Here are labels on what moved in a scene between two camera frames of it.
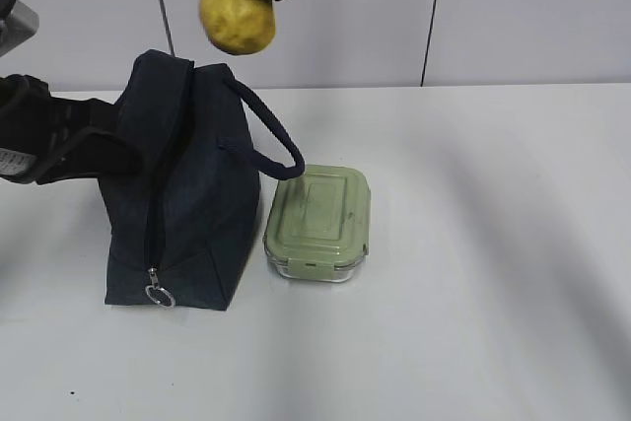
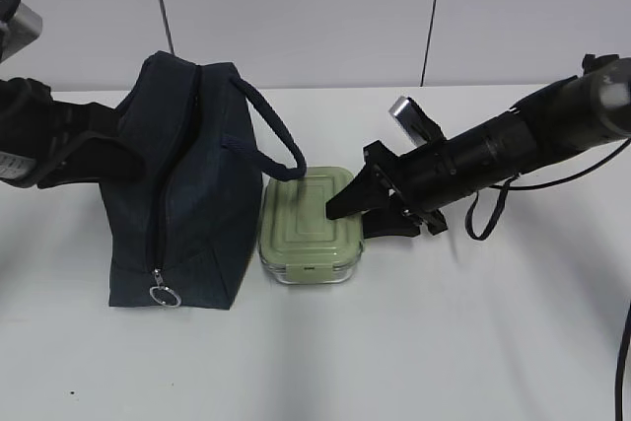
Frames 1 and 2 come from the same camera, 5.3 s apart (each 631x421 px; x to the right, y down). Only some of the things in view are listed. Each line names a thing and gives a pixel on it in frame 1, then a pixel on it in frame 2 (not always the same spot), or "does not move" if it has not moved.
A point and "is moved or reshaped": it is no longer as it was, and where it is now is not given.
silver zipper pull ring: x=157 y=293 is moved or reshaped
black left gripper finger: x=91 y=154 does not move
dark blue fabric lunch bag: x=182 y=230 does not move
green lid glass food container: x=318 y=226 does not move
